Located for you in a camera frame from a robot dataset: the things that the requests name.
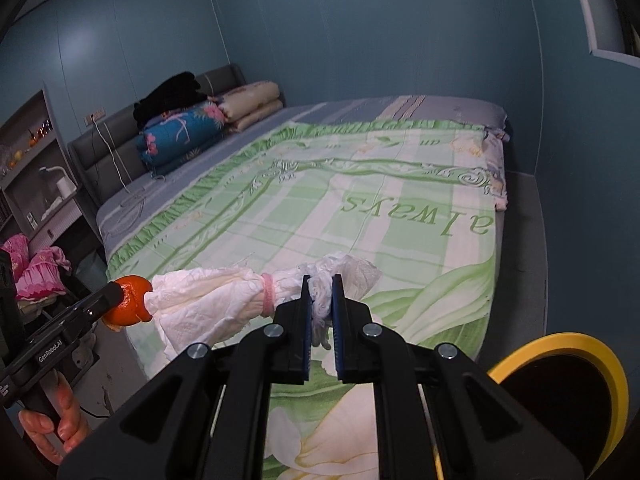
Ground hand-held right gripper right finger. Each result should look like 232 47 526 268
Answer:
331 273 584 480

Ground white charging cable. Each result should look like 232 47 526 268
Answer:
92 120 169 212

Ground grey wall shelf unit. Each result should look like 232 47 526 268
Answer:
0 87 84 242

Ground white tissue bundle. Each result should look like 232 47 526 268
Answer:
144 252 384 362

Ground beige folded quilt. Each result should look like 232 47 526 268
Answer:
217 80 285 134

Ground person's left hand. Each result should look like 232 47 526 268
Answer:
18 369 94 466

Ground orange fruit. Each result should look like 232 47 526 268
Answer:
103 275 154 331

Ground window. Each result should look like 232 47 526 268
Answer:
567 0 640 69

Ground yellow-rimmed black trash bin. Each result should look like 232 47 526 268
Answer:
434 332 630 480

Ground grey padded headboard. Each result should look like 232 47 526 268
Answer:
67 63 247 207

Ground small shelf ornaments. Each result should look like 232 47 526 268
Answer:
27 119 54 146

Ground blue floral pillow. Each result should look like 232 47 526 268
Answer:
135 99 229 177

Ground pale green waste basket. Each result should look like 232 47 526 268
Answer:
75 249 109 292

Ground black clothes pile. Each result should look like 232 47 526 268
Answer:
132 70 209 129

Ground pink elastic hair band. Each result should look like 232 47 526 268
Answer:
260 272 279 316

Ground white desk lamp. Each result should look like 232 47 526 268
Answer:
38 164 79 206

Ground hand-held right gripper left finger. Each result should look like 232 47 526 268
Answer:
57 275 314 480

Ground pink garment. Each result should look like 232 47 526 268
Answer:
0 233 74 302

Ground green floral bedsheet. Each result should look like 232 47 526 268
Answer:
105 119 501 480

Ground bed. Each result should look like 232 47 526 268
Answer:
67 62 511 480

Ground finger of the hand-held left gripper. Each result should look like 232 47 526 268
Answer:
47 281 124 333

